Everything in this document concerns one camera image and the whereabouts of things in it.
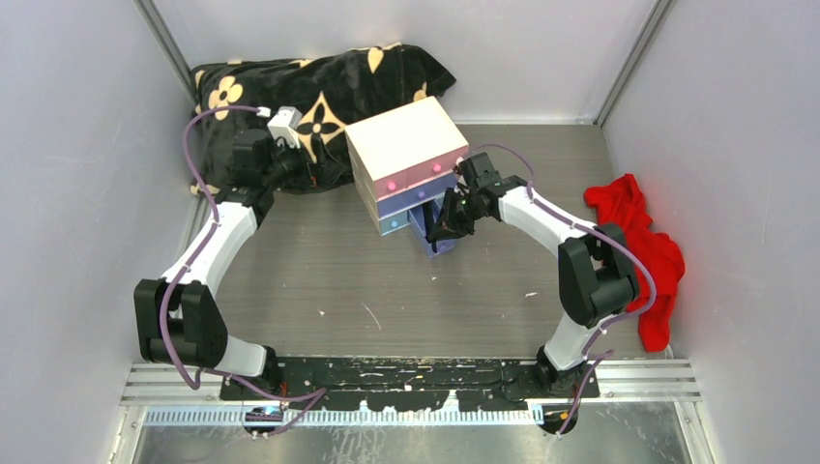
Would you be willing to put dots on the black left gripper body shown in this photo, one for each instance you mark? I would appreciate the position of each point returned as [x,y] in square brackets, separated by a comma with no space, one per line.
[289,166]

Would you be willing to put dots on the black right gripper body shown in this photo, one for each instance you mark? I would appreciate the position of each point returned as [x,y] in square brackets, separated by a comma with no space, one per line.
[470,203]

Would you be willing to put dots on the black long makeup brush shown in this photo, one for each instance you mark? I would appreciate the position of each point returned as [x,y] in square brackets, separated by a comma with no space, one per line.
[435,232]

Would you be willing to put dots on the small purple drawer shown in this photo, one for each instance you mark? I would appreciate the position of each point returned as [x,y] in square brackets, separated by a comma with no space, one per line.
[416,220]

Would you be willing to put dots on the white pink drawer organizer box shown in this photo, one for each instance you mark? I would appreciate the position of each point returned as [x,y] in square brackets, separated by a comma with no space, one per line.
[402,158]

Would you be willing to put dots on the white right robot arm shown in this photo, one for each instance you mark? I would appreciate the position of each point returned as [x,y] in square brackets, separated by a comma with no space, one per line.
[597,276]

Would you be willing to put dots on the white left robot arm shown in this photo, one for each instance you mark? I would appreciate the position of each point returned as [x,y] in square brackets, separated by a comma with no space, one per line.
[178,319]

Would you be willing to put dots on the black floral plush blanket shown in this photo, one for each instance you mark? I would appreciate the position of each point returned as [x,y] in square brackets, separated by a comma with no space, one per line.
[332,92]

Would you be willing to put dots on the red cloth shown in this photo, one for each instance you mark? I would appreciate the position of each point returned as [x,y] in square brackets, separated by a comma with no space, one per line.
[623,202]

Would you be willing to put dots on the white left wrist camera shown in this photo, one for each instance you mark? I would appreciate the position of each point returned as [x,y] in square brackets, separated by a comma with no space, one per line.
[282,124]

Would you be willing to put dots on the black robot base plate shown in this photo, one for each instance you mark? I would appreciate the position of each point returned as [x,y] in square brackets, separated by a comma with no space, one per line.
[410,385]

